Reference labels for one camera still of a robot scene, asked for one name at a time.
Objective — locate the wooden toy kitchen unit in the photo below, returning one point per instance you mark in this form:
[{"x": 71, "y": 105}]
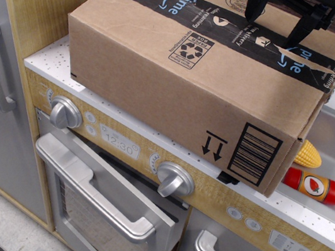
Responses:
[{"x": 35, "y": 68}]

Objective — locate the left silver oven knob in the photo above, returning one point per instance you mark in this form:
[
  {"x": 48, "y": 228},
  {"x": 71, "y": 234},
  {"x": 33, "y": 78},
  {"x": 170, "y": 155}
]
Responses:
[{"x": 64, "y": 113}]

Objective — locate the silver oven door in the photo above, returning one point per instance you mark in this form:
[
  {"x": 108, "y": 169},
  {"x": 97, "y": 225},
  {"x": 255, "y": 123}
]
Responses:
[{"x": 100, "y": 204}]

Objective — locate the silver oven knob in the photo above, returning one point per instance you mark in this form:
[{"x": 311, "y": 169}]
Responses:
[
  {"x": 64, "y": 113},
  {"x": 174, "y": 180}
]

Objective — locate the yellow toy corn cob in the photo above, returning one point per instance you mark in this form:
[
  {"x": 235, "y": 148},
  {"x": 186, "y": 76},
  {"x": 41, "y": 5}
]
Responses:
[{"x": 308, "y": 156}]

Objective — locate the right silver oven knob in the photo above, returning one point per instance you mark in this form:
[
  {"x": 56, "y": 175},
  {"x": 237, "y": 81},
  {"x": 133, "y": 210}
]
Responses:
[{"x": 174, "y": 180}]

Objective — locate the red toy ketchup bottle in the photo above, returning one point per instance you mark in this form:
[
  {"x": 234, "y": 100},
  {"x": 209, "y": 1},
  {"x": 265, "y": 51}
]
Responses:
[{"x": 316, "y": 187}]

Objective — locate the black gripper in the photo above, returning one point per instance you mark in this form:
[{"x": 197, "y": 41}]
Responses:
[{"x": 316, "y": 16}]

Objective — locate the large brown cardboard box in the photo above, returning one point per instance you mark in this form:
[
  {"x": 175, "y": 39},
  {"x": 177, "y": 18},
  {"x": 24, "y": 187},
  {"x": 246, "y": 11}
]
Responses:
[{"x": 198, "y": 72}]

